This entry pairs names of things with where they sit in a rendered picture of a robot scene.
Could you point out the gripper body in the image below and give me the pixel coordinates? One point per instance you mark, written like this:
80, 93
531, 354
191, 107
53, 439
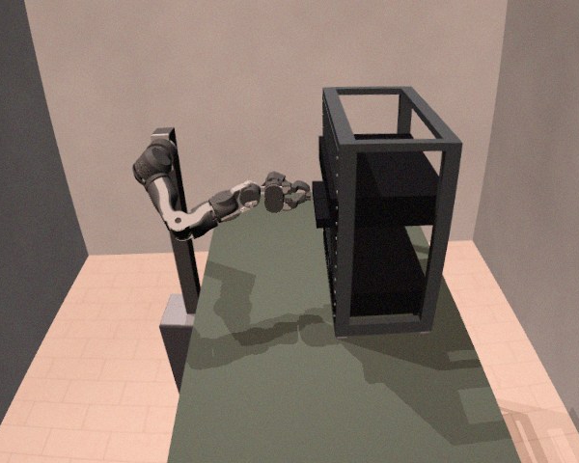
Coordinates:
273, 194

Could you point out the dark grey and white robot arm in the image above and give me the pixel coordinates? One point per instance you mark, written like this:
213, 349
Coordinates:
152, 169

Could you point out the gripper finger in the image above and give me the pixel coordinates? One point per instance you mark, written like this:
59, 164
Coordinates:
289, 188
290, 204

